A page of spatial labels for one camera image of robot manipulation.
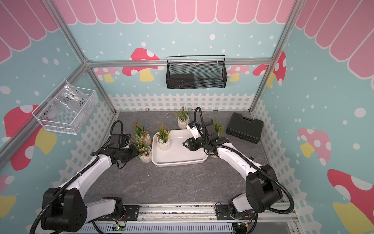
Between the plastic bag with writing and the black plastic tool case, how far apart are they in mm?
906

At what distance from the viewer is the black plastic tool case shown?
1.01 metres

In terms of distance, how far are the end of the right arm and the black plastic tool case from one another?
382mm

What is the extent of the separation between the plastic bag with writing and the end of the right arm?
1.86 ft

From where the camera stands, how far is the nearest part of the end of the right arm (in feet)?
2.00

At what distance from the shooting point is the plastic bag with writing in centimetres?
72

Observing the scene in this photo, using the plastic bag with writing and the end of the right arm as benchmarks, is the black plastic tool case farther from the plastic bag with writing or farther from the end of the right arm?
the plastic bag with writing
